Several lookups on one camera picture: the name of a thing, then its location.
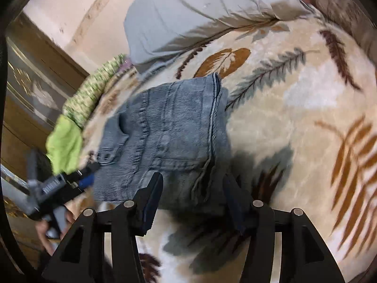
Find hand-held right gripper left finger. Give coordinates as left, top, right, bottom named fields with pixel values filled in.
left=43, top=172, right=164, bottom=283

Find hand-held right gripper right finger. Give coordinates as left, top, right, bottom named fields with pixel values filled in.
left=222, top=173, right=345, bottom=283

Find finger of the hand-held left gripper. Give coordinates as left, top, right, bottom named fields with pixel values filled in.
left=65, top=162, right=100, bottom=181
left=76, top=172, right=97, bottom=190

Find grey blue denim pants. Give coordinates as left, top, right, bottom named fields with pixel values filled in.
left=91, top=72, right=234, bottom=216

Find person's left hand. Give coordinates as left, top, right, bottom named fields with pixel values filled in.
left=35, top=209, right=75, bottom=255

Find green white patterned quilt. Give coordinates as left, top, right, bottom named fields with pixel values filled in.
left=63, top=54, right=128, bottom=128

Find brown wooden wardrobe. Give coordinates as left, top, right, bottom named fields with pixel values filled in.
left=0, top=11, right=90, bottom=244

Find beige leaf printed blanket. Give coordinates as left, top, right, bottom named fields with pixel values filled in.
left=57, top=15, right=377, bottom=283

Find grey pillow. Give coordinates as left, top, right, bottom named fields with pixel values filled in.
left=124, top=0, right=313, bottom=75

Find brown headboard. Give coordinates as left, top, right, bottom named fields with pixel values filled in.
left=311, top=0, right=375, bottom=58

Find grey metal frame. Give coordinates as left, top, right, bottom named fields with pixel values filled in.
left=0, top=164, right=33, bottom=210

